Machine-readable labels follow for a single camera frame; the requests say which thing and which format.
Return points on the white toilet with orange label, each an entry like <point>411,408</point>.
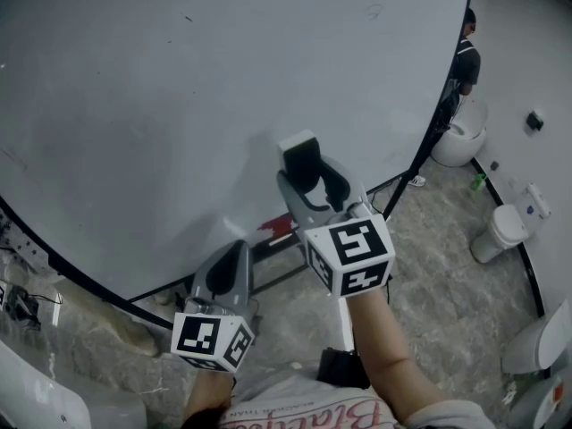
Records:
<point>545,402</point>

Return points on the person's grey trousers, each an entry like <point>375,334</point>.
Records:
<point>277,387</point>

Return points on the black wall holder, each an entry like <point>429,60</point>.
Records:
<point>534,120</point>

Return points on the green bottle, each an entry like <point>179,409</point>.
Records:
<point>477,182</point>

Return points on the whiteboard on black stand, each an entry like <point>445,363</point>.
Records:
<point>179,105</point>

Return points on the person's right forearm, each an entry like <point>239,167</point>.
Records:
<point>380,351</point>

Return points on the white marker pen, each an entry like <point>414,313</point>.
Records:
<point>279,240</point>

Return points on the white toilet with tank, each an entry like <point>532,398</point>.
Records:
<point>505,230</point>

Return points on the person's left forearm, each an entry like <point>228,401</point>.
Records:
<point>210,396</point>

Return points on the black waist pouch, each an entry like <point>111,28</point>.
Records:
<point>342,369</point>

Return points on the round white toilet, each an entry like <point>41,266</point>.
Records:
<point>460,143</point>

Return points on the white bathtub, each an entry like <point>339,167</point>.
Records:
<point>44,400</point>

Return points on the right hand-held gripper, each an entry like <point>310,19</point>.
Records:
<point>357,248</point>

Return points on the black and white whiteboard eraser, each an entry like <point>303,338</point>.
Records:
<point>299,163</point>

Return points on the white wall-hung toilet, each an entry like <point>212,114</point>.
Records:
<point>536,342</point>

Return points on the person's white printed shirt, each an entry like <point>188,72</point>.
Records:
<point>322,414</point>

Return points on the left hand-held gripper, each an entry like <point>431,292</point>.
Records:
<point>196,335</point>

